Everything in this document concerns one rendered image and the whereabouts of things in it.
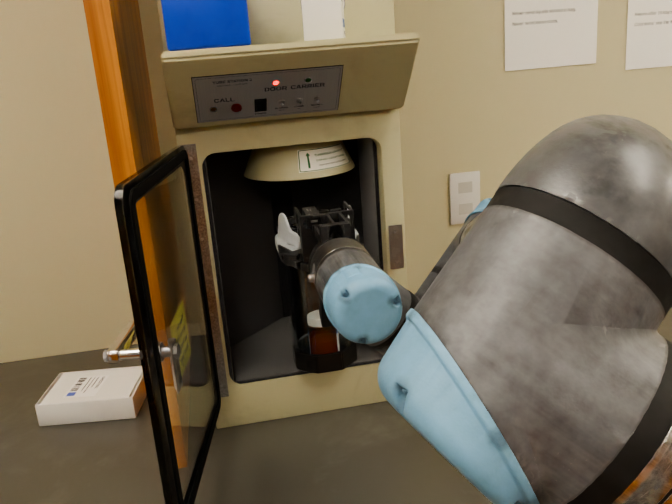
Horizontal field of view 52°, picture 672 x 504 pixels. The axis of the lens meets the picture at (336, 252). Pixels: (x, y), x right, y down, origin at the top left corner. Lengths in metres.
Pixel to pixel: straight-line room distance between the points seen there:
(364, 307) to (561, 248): 0.36
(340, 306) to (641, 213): 0.38
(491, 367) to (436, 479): 0.64
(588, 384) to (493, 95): 1.23
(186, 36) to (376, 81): 0.25
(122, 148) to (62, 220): 0.59
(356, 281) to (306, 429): 0.45
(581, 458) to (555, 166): 0.15
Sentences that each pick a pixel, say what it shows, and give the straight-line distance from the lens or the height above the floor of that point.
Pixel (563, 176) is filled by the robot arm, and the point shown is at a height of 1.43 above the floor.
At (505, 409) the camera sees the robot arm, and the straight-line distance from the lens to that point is 0.35.
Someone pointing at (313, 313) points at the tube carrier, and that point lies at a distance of 1.02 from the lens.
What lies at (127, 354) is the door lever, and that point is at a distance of 0.78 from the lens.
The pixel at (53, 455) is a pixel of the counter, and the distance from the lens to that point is 1.17.
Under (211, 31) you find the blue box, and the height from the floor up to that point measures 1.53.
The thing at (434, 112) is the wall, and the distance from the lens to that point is 1.50.
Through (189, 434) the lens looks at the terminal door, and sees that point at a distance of 0.90.
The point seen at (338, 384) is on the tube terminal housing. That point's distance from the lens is 1.13.
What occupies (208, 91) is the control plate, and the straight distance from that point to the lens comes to 0.91.
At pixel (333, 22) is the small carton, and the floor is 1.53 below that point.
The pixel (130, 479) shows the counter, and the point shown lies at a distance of 1.07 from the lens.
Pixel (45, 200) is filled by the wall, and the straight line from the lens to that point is 1.48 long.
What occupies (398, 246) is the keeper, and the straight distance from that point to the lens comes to 1.06.
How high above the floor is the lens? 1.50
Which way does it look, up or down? 17 degrees down
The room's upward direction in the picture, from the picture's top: 4 degrees counter-clockwise
